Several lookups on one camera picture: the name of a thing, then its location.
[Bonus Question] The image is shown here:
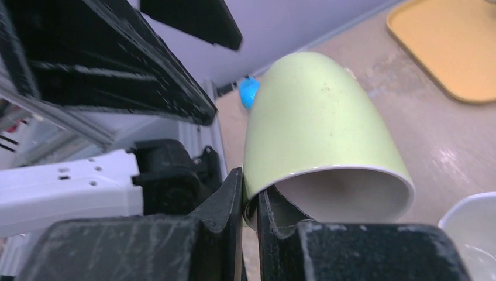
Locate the light green mug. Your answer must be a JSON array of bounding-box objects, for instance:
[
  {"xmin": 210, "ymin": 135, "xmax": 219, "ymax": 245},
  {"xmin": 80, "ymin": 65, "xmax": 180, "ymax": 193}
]
[{"xmin": 243, "ymin": 51, "xmax": 415, "ymax": 229}]

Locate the black handled white mug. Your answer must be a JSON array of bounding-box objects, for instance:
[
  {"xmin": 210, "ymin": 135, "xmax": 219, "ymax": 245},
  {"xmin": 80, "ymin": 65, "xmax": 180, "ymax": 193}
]
[{"xmin": 438, "ymin": 191, "xmax": 495, "ymax": 280}]

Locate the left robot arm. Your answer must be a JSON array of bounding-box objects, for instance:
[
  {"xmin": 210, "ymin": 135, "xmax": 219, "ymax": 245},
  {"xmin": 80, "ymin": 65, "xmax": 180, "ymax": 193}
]
[{"xmin": 1, "ymin": 1, "xmax": 246, "ymax": 280}]

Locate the aluminium frame rail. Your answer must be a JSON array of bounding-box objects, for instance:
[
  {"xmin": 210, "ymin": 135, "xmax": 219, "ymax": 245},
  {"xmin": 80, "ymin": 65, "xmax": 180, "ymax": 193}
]
[{"xmin": 1, "ymin": 68, "xmax": 226, "ymax": 169}]

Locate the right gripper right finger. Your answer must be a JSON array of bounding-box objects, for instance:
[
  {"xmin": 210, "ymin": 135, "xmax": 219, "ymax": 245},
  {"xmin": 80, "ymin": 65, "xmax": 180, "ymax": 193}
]
[{"xmin": 257, "ymin": 187, "xmax": 470, "ymax": 280}]

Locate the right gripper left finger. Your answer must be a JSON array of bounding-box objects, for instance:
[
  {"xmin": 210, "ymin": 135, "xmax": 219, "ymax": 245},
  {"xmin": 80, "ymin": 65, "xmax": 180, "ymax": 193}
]
[{"xmin": 16, "ymin": 167, "xmax": 246, "ymax": 280}]

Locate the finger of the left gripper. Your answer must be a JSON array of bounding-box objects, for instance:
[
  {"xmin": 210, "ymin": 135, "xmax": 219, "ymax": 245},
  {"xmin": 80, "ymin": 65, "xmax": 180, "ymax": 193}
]
[
  {"xmin": 1, "ymin": 1, "xmax": 217, "ymax": 126},
  {"xmin": 139, "ymin": 0, "xmax": 243, "ymax": 51}
]

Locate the yellow plastic tray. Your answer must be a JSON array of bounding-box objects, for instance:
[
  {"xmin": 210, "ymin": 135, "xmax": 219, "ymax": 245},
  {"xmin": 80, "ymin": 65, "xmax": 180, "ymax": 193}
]
[{"xmin": 387, "ymin": 0, "xmax": 495, "ymax": 104}]

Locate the blue toy tube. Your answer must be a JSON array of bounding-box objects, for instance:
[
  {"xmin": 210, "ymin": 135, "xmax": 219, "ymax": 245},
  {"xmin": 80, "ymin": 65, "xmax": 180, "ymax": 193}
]
[{"xmin": 238, "ymin": 78, "xmax": 260, "ymax": 111}]

